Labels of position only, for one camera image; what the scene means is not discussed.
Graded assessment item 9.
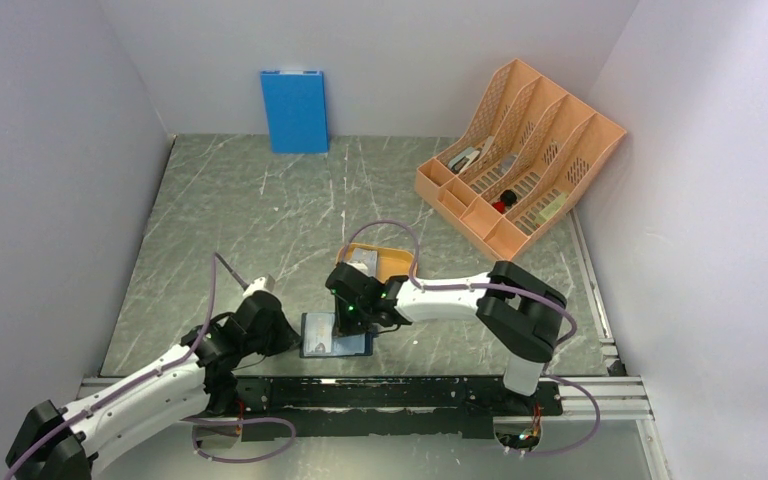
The navy blue card holder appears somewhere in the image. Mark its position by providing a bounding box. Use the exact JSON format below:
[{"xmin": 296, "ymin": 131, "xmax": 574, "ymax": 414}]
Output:
[{"xmin": 299, "ymin": 329, "xmax": 374, "ymax": 359}]

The orange oval tray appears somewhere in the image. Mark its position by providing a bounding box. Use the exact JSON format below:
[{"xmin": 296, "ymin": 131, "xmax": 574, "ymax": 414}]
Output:
[{"xmin": 336, "ymin": 243, "xmax": 418, "ymax": 283}]

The silver VIP card stack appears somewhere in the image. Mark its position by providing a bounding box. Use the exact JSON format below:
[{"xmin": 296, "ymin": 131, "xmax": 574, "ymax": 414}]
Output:
[{"xmin": 350, "ymin": 248, "xmax": 379, "ymax": 277}]

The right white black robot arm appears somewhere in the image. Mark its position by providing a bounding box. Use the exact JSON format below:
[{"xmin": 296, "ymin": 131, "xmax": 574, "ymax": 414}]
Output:
[{"xmin": 325, "ymin": 260, "xmax": 567, "ymax": 414}]

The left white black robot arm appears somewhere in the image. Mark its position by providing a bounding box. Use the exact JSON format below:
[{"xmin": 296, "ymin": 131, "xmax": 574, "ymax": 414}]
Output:
[{"xmin": 5, "ymin": 291, "xmax": 300, "ymax": 479}]

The grey stapler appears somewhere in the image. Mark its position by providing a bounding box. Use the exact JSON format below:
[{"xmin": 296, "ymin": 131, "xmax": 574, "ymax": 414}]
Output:
[{"xmin": 447, "ymin": 147, "xmax": 481, "ymax": 174}]

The red black stamp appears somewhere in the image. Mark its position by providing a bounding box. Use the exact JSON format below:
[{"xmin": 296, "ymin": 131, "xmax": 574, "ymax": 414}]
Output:
[{"xmin": 492, "ymin": 189, "xmax": 518, "ymax": 214}]

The grey item in organizer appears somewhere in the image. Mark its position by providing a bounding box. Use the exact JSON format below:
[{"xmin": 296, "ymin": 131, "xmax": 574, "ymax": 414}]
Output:
[{"xmin": 497, "ymin": 153, "xmax": 518, "ymax": 175}]

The blue folder box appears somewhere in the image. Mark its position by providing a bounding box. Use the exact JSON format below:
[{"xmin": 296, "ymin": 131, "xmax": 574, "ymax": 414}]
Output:
[{"xmin": 259, "ymin": 70, "xmax": 329, "ymax": 154}]

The orange desk file organizer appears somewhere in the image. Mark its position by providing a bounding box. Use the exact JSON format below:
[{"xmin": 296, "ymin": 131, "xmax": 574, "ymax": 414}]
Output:
[{"xmin": 415, "ymin": 59, "xmax": 627, "ymax": 260}]

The green sticky note pad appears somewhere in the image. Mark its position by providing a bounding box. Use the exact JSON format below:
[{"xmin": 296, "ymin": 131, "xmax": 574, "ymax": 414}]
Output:
[{"xmin": 535, "ymin": 192, "xmax": 567, "ymax": 226}]

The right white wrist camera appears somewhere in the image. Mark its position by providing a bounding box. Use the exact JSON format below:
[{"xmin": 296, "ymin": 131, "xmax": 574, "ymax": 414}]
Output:
[{"xmin": 348, "ymin": 261, "xmax": 370, "ymax": 275}]

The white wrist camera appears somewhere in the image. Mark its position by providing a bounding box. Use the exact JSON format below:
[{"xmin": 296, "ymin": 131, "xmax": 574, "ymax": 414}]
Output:
[
  {"xmin": 243, "ymin": 274, "xmax": 275, "ymax": 297},
  {"xmin": 348, "ymin": 261, "xmax": 370, "ymax": 275}
]

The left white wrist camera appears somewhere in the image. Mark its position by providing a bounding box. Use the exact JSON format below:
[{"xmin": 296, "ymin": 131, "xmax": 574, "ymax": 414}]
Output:
[{"xmin": 243, "ymin": 274, "xmax": 275, "ymax": 297}]

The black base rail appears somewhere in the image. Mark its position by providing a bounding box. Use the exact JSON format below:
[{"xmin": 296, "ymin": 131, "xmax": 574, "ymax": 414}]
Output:
[{"xmin": 205, "ymin": 375, "xmax": 563, "ymax": 439}]

